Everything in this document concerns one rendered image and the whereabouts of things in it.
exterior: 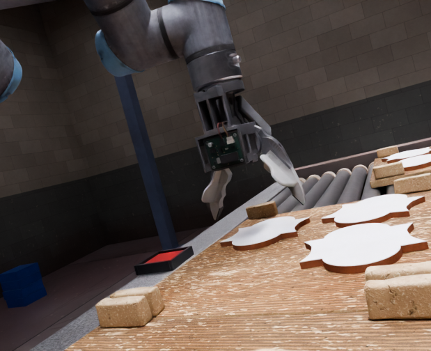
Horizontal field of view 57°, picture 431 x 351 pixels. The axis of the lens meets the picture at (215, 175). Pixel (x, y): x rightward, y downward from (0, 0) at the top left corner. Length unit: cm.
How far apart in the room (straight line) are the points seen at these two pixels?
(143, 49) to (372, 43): 500
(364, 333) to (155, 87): 616
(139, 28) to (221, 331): 41
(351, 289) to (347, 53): 519
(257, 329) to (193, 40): 39
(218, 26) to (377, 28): 499
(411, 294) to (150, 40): 46
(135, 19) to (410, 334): 48
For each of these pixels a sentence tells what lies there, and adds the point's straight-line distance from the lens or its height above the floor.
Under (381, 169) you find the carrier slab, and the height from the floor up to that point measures 96.
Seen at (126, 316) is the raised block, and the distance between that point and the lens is 42.
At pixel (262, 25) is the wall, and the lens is 578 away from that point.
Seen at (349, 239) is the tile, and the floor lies 94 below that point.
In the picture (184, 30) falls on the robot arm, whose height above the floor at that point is 125.
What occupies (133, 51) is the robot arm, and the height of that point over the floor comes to 125.
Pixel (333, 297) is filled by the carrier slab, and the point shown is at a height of 94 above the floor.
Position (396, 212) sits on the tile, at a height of 94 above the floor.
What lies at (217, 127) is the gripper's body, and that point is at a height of 111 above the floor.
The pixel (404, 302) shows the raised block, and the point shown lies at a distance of 31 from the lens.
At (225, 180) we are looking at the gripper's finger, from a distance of 62.
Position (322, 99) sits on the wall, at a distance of 550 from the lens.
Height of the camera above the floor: 108
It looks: 3 degrees down
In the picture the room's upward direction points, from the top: 15 degrees counter-clockwise
